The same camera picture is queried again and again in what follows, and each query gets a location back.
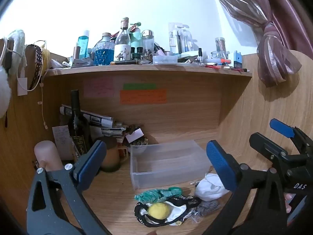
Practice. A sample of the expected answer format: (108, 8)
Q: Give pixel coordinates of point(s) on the clear blister pack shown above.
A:
(179, 39)

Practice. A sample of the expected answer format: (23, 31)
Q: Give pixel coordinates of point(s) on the orange sticky note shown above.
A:
(143, 96)

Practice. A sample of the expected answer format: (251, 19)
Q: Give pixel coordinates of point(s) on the black dropper bottle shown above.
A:
(200, 56)

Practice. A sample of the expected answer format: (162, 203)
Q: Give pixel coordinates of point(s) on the white paper receipt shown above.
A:
(61, 139)

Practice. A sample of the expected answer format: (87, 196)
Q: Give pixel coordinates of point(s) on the dark wine bottle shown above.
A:
(77, 124)

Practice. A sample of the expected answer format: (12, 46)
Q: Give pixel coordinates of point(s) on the glass jar with sticks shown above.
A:
(220, 44)

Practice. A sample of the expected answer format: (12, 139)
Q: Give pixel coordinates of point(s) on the pink frosted cup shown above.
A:
(47, 155)

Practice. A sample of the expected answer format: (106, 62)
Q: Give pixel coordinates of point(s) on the black and white cloth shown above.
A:
(179, 209)

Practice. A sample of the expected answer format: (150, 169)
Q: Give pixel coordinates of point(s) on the yellow felt ball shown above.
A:
(159, 210)

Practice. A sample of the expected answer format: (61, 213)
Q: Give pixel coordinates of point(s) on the blue box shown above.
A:
(237, 60)

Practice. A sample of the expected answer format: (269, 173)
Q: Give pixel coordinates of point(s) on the green sticky note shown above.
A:
(139, 86)

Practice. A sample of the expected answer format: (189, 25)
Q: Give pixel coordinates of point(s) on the pink striped curtain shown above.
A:
(273, 29)

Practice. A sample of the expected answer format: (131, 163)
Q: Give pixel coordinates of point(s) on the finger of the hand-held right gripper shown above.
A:
(281, 126)
(264, 143)

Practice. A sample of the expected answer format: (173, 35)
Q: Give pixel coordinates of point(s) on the clear plastic drawer box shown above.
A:
(168, 161)

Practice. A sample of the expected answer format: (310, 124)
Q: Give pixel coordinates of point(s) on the white fluffy headband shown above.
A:
(17, 44)

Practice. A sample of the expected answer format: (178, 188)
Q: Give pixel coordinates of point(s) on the stack of papers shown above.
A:
(113, 129)

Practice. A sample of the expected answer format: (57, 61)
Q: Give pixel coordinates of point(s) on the black tube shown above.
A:
(124, 63)

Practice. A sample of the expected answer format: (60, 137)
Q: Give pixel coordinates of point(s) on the clear labelled glass bottle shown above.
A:
(122, 44)

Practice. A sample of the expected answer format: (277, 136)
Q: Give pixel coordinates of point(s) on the rolled newspaper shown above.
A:
(95, 118)

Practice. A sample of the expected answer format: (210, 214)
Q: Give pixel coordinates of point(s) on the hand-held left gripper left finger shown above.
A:
(91, 160)

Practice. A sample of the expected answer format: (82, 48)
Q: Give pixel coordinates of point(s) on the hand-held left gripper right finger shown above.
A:
(220, 164)

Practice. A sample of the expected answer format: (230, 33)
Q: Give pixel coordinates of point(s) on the grey glittery cloth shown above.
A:
(207, 207)

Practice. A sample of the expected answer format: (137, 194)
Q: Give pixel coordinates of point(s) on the black lace headband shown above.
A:
(36, 61)

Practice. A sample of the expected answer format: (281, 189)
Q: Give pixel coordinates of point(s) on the green knitted cloth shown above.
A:
(156, 193)

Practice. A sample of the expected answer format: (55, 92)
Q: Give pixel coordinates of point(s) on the green pump bottle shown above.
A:
(135, 38)

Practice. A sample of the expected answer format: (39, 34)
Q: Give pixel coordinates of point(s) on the white small box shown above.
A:
(82, 63)

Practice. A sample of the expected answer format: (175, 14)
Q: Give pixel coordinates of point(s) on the round blue glass bottle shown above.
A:
(104, 53)

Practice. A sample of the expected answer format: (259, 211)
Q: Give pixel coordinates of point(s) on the person's right hand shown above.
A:
(288, 204)

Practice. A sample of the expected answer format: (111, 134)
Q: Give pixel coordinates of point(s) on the clear bottle gold cap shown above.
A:
(148, 42)

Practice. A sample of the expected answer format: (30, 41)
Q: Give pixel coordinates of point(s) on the tall blue liquid bottle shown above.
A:
(83, 45)

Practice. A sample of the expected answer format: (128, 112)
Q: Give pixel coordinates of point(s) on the brown ceramic mug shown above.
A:
(111, 160)

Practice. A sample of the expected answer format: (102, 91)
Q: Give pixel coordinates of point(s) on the white card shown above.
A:
(134, 135)

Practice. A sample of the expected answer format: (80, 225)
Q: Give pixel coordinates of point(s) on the clear plastic case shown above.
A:
(165, 59)

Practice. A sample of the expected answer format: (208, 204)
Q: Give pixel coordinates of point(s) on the white tag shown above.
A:
(22, 87)

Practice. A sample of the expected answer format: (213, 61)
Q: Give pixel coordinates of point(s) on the wooden shelf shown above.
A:
(171, 76)

